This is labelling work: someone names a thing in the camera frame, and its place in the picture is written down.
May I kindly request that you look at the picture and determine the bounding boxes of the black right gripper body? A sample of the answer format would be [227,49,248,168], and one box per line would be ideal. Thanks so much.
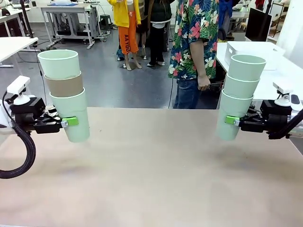
[260,99,293,139]

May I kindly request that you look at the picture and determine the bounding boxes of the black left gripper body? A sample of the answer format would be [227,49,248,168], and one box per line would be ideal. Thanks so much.
[10,96,46,134]

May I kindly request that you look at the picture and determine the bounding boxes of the light green plastic cup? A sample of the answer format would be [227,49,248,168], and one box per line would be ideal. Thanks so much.
[37,49,81,80]
[49,87,90,143]
[223,73,261,98]
[215,89,254,142]
[227,54,267,82]

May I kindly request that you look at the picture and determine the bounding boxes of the brown plastic cup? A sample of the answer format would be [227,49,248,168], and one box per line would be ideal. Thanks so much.
[44,70,84,98]

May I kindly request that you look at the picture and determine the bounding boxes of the white plastic basket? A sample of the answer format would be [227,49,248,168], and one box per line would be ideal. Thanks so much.
[224,41,286,71]

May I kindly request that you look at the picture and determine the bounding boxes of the person's right forearm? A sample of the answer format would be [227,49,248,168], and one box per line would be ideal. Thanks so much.
[190,39,210,78]

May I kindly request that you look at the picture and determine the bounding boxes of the person's right hand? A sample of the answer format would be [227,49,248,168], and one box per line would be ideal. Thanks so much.
[196,76,211,92]

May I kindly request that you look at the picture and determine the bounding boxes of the large white side table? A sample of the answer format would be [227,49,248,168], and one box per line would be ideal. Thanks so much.
[215,42,303,110]

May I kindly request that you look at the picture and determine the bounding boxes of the small white side table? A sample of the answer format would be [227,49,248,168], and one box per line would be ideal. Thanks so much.
[0,36,39,68]

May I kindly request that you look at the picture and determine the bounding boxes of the blue jeans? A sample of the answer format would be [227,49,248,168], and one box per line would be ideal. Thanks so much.
[173,79,203,109]

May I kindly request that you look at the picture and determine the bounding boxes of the black computer monitor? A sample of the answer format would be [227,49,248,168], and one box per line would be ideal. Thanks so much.
[245,7,273,43]

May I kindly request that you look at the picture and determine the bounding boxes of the black vertical stand pole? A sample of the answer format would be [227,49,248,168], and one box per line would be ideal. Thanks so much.
[20,0,34,38]

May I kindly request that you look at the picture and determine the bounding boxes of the blue jacket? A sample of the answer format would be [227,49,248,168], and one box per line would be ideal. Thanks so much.
[218,0,234,32]

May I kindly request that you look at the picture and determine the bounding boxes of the dark green stool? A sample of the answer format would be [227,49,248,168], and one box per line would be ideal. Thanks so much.
[99,14,112,30]

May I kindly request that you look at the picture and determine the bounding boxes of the person in floral shirt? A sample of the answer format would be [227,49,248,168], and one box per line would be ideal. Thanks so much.
[168,0,220,81]

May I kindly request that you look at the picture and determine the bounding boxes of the person in yellow jacket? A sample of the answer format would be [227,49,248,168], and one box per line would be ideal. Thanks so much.
[106,0,143,71]

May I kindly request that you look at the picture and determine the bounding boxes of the person in black clothes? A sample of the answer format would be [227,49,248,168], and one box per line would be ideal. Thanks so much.
[143,0,172,67]

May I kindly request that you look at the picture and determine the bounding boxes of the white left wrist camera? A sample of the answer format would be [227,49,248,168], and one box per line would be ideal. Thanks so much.
[6,76,31,106]

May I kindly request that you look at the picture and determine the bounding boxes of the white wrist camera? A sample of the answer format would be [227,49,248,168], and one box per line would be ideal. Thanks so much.
[6,76,31,106]
[272,81,294,106]

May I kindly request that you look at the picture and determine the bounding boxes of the thin black hanging cable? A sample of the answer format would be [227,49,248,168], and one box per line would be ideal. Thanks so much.
[35,44,47,105]

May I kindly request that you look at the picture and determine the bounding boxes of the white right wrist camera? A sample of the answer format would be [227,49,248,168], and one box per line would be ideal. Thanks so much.
[272,81,294,106]

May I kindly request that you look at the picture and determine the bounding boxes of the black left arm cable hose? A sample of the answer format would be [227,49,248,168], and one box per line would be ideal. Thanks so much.
[0,91,37,179]

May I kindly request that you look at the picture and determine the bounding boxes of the grey metal frame desk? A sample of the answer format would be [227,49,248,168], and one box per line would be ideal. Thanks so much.
[40,2,96,50]

